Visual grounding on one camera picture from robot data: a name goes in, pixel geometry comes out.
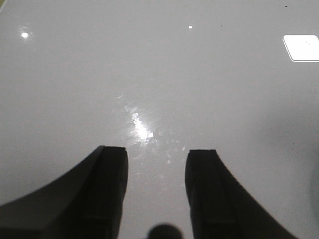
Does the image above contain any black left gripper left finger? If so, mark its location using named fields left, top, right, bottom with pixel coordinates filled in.
left=0, top=146, right=128, bottom=239

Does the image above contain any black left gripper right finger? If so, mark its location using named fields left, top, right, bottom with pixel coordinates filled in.
left=185, top=150, right=294, bottom=239

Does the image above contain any light blue round plate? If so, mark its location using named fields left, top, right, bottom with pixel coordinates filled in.
left=310, top=167, right=319, bottom=201

